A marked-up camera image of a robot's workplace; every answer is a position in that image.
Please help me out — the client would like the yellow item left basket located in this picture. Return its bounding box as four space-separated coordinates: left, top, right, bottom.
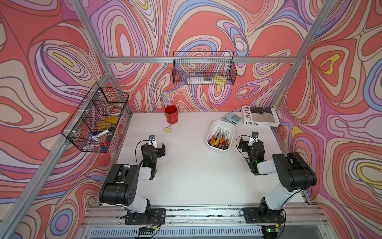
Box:
96 116 118 130

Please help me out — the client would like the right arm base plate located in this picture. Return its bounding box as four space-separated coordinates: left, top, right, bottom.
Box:
243 207 285 224

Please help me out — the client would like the small yellow block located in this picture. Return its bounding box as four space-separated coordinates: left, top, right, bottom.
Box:
163 127 172 134

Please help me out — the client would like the red metal cup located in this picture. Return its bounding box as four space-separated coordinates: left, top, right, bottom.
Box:
164 105 179 124

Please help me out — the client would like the white Lover book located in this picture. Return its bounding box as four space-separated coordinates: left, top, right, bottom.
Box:
241 106 280 127

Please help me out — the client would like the black wire basket left wall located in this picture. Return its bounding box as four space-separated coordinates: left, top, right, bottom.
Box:
61 83 129 153

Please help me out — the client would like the white plastic storage box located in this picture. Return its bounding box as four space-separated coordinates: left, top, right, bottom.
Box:
206 120 235 153

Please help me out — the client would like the orange screwdriver black grip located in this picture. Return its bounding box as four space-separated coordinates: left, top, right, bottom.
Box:
222 132 229 150

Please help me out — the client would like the white marker left basket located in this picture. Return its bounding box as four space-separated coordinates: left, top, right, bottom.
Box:
89 128 114 142

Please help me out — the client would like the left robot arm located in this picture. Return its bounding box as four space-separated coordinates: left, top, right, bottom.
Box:
98 135 166 214

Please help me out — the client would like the grey calculator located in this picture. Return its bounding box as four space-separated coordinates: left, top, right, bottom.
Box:
223 112 242 125

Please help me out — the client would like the black wire basket back wall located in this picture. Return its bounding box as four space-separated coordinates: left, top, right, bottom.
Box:
172 50 237 85

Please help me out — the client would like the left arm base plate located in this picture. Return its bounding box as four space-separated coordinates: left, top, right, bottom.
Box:
124 208 166 226

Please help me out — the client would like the yellow screwdriver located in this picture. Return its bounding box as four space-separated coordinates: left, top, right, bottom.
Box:
213 129 225 148

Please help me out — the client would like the orange screwdriver in box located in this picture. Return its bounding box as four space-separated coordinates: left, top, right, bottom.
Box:
208 127 220 145

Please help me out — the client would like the yellow sponge in basket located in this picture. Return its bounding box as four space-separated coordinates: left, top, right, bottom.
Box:
213 75 227 85

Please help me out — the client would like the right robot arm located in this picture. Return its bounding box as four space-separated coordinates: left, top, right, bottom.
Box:
235 135 317 222

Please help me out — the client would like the black wire basket wall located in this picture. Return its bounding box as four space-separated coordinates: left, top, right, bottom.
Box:
61 83 129 153
172 50 237 85

